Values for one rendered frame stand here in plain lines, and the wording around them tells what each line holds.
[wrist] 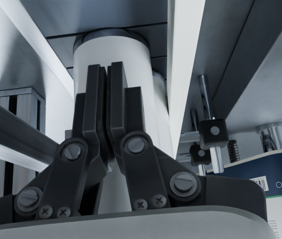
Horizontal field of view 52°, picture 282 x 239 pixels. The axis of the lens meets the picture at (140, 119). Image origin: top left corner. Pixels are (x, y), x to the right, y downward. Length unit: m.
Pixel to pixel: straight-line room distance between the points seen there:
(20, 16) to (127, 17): 0.06
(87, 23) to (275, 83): 0.19
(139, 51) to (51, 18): 0.05
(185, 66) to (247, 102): 0.19
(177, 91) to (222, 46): 0.14
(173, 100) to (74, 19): 0.08
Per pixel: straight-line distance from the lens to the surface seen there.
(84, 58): 0.18
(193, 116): 0.48
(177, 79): 0.17
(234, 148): 0.51
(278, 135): 0.45
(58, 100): 0.41
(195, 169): 0.65
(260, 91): 0.32
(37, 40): 0.20
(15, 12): 0.18
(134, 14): 0.17
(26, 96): 0.37
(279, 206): 0.44
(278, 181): 0.44
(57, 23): 0.18
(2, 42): 0.29
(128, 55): 0.17
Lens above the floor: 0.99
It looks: 19 degrees down
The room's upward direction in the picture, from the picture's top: 175 degrees clockwise
